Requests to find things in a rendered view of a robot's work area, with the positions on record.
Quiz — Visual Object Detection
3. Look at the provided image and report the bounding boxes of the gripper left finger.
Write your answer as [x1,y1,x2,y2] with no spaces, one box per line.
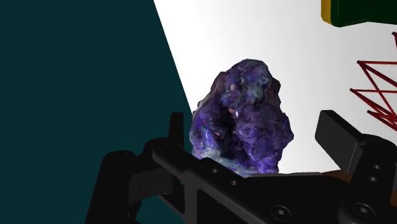
[85,112,258,224]

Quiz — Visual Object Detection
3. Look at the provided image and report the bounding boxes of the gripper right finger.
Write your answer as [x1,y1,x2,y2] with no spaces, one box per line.
[314,109,397,224]

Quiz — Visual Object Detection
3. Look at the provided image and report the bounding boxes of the purple rough rock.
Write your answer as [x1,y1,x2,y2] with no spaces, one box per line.
[189,58,295,178]

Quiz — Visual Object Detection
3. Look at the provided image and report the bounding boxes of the dark green yellow-edged box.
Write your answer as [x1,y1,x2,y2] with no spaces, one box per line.
[321,0,397,28]

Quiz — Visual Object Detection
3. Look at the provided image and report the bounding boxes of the red wire rack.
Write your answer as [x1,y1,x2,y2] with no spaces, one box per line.
[349,31,397,132]

